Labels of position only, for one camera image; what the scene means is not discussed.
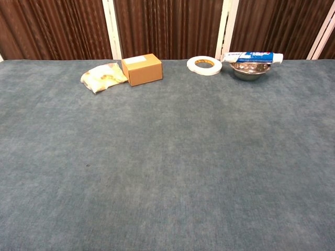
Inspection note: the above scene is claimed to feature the blue felt table cover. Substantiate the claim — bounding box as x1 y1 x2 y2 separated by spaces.
0 59 335 251

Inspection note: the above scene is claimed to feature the brown cardboard box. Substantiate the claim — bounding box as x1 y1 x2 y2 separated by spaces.
121 53 163 87

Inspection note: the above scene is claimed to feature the white tape roll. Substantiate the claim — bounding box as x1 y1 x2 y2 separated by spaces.
186 55 223 76

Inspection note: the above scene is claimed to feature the pale yellow plastic bag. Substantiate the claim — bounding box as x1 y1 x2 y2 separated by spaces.
80 62 128 94

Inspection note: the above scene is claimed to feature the stainless steel bowl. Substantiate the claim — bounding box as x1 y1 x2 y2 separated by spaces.
229 62 271 82

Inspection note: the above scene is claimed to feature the brown pleated curtain panel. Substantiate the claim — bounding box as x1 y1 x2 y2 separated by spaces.
230 0 327 60
320 18 335 60
114 0 224 60
0 0 113 61

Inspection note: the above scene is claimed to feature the blue white toothpaste tube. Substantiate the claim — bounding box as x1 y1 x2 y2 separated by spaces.
221 51 284 65

